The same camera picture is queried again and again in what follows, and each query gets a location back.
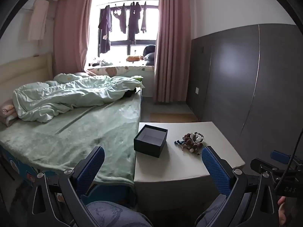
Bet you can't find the pink curtain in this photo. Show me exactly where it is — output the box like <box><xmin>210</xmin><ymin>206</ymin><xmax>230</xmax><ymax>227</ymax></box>
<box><xmin>52</xmin><ymin>0</ymin><xmax>95</xmax><ymax>75</ymax></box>
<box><xmin>153</xmin><ymin>0</ymin><xmax>198</xmax><ymax>104</ymax></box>

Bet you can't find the light green duvet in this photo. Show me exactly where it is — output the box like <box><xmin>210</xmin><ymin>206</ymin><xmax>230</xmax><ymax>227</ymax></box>
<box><xmin>13</xmin><ymin>73</ymin><xmax>142</xmax><ymax>123</ymax></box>

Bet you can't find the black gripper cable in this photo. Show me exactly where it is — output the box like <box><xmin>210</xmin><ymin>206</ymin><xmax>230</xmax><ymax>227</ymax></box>
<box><xmin>275</xmin><ymin>128</ymin><xmax>303</xmax><ymax>191</ymax></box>

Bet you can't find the small dark hanging garment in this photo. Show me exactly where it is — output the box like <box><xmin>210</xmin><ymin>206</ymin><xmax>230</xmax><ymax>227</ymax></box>
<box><xmin>112</xmin><ymin>3</ymin><xmax>127</xmax><ymax>34</ymax></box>

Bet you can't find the dark hanging dress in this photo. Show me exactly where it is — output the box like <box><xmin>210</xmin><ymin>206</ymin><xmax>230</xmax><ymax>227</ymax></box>
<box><xmin>127</xmin><ymin>2</ymin><xmax>142</xmax><ymax>46</ymax></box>

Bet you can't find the cream bed headboard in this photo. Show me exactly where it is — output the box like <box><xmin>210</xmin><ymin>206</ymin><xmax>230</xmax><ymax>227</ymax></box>
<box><xmin>0</xmin><ymin>53</ymin><xmax>54</xmax><ymax>106</ymax></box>

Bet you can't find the window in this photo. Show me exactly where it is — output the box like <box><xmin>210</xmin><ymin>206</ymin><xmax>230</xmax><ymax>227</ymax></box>
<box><xmin>86</xmin><ymin>0</ymin><xmax>159</xmax><ymax>64</ymax></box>

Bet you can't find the pink folded blanket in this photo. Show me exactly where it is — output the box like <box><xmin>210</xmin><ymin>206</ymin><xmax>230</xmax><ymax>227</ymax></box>
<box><xmin>2</xmin><ymin>103</ymin><xmax>19</xmax><ymax>124</ymax></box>

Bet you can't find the person's right leg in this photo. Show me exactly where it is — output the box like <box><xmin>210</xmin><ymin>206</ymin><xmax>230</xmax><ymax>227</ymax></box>
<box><xmin>194</xmin><ymin>193</ymin><xmax>228</xmax><ymax>227</ymax></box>

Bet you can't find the clothes rail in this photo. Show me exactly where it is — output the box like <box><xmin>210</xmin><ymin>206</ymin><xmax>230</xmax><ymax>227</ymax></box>
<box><xmin>97</xmin><ymin>0</ymin><xmax>159</xmax><ymax>8</ymax></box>

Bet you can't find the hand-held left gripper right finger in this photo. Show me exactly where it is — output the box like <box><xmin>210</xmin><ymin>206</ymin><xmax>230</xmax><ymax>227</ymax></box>
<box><xmin>202</xmin><ymin>146</ymin><xmax>282</xmax><ymax>227</ymax></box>

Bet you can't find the grey wardrobe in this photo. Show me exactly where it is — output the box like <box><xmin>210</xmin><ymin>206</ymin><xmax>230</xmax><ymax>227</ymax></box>
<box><xmin>187</xmin><ymin>24</ymin><xmax>303</xmax><ymax>179</ymax></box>

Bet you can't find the person's left leg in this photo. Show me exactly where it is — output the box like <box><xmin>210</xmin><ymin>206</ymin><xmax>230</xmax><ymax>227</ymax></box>
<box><xmin>83</xmin><ymin>201</ymin><xmax>154</xmax><ymax>227</ymax></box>

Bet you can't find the light green pillow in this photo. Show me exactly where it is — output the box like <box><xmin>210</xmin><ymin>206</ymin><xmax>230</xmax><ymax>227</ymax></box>
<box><xmin>53</xmin><ymin>72</ymin><xmax>91</xmax><ymax>84</ymax></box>

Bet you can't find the person's right hand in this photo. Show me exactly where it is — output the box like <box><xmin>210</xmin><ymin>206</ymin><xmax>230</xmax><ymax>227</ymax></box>
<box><xmin>277</xmin><ymin>195</ymin><xmax>288</xmax><ymax>226</ymax></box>

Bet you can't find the purple hanging garment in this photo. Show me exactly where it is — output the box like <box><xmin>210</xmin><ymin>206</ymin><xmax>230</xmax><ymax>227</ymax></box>
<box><xmin>98</xmin><ymin>5</ymin><xmax>112</xmax><ymax>54</ymax></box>

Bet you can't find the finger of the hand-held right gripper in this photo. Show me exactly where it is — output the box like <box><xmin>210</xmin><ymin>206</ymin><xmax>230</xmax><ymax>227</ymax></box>
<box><xmin>250</xmin><ymin>158</ymin><xmax>284</xmax><ymax>174</ymax></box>
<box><xmin>270</xmin><ymin>150</ymin><xmax>303</xmax><ymax>168</ymax></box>

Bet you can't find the person's leg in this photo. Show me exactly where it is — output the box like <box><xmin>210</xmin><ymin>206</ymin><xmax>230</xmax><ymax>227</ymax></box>
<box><xmin>83</xmin><ymin>201</ymin><xmax>154</xmax><ymax>227</ymax></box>
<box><xmin>194</xmin><ymin>193</ymin><xmax>228</xmax><ymax>227</ymax></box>

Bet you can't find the dark blue cushion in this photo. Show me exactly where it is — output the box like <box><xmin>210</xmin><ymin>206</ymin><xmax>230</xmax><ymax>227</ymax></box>
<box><xmin>143</xmin><ymin>44</ymin><xmax>156</xmax><ymax>66</ymax></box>

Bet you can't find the dark blue gift box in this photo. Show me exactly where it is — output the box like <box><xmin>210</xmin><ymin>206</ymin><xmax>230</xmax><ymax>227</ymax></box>
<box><xmin>134</xmin><ymin>126</ymin><xmax>168</xmax><ymax>158</ymax></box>

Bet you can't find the white and dark bead bracelet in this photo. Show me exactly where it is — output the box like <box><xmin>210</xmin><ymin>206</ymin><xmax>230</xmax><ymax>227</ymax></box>
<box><xmin>191</xmin><ymin>132</ymin><xmax>205</xmax><ymax>145</ymax></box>

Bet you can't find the printed window seat cushion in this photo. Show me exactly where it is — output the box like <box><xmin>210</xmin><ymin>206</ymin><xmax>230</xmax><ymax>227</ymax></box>
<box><xmin>86</xmin><ymin>65</ymin><xmax>155</xmax><ymax>78</ymax></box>

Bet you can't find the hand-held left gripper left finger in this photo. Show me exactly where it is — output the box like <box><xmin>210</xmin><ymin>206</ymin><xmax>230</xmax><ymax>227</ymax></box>
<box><xmin>30</xmin><ymin>146</ymin><xmax>106</xmax><ymax>227</ymax></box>

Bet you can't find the bed with green sheet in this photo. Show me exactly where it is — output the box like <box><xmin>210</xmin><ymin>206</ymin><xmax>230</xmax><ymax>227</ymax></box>
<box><xmin>0</xmin><ymin>52</ymin><xmax>144</xmax><ymax>210</ymax></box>

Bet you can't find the white side table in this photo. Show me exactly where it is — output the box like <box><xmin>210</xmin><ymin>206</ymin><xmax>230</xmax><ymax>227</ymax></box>
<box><xmin>134</xmin><ymin>122</ymin><xmax>246</xmax><ymax>212</ymax></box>

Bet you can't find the narrow dark hanging garment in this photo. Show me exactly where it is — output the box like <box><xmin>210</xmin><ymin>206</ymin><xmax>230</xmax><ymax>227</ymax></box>
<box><xmin>141</xmin><ymin>1</ymin><xmax>148</xmax><ymax>34</ymax></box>

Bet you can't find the cream hanging cloth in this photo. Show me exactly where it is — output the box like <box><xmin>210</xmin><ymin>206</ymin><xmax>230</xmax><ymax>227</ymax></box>
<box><xmin>28</xmin><ymin>0</ymin><xmax>50</xmax><ymax>42</ymax></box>

